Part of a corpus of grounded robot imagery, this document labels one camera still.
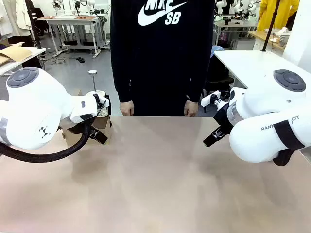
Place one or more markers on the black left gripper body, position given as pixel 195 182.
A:
pixel 73 128

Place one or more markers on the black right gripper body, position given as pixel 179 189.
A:
pixel 223 117

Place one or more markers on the person left forearm black sleeve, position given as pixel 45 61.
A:
pixel 198 85

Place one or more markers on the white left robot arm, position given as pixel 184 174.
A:
pixel 31 109

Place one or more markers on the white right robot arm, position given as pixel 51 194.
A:
pixel 255 140

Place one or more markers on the person right forearm black sleeve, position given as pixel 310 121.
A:
pixel 121 85

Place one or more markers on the person left hand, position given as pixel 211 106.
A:
pixel 191 109

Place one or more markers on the person right hand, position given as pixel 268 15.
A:
pixel 126 108

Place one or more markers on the brown cardboard box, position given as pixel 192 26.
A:
pixel 104 126

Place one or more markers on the white side table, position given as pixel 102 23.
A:
pixel 250 63

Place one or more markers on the blue cloth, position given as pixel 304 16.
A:
pixel 217 49

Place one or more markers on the white table with grey edge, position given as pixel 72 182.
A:
pixel 24 60

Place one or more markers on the black power strip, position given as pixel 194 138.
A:
pixel 70 43

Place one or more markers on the person torso black hoodie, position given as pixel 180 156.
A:
pixel 160 60

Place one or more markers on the light wooden table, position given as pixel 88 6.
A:
pixel 261 36

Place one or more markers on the flat brown cardboard sheet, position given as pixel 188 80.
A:
pixel 14 54

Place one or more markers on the white workbench with robots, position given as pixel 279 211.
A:
pixel 233 23

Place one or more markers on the grey stacked cups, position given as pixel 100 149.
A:
pixel 283 40

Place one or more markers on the black tripod pole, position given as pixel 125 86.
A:
pixel 271 24

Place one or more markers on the brown top workbench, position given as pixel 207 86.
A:
pixel 73 18

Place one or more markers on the person in yellow coat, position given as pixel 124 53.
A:
pixel 277 12

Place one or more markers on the white coats on rack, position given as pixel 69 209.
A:
pixel 14 17

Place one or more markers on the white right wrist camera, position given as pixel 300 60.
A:
pixel 209 99

